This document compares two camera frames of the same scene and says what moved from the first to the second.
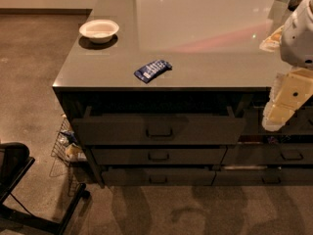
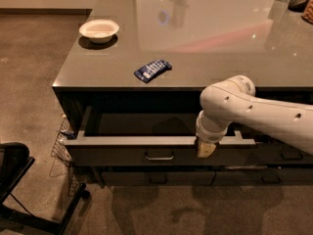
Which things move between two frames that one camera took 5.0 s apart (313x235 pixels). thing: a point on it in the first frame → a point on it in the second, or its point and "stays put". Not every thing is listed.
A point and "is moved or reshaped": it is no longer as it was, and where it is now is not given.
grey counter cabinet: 169,84 stays put
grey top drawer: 155,129 is moved or reshaped
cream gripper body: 299,41 → 211,137
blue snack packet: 151,70 stays put
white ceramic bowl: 99,30 stays put
